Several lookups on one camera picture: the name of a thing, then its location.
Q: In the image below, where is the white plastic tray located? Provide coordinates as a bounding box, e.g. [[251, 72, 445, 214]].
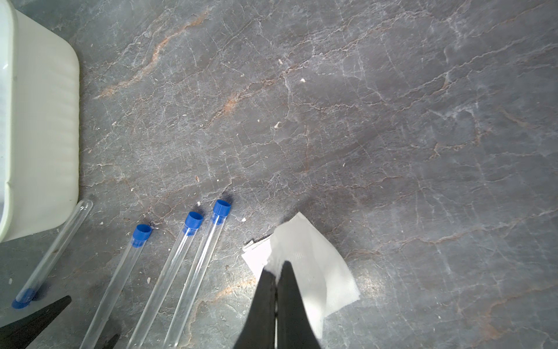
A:
[[1, 1, 80, 241]]

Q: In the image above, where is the blue capped test tube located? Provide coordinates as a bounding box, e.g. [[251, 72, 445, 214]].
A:
[[163, 199, 231, 348], [80, 224, 153, 348], [126, 212, 203, 348], [12, 199, 94, 309]]

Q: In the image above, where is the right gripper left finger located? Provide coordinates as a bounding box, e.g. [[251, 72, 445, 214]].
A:
[[233, 269, 277, 349]]

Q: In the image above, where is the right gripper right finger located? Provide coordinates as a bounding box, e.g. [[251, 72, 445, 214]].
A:
[[276, 261, 321, 349]]

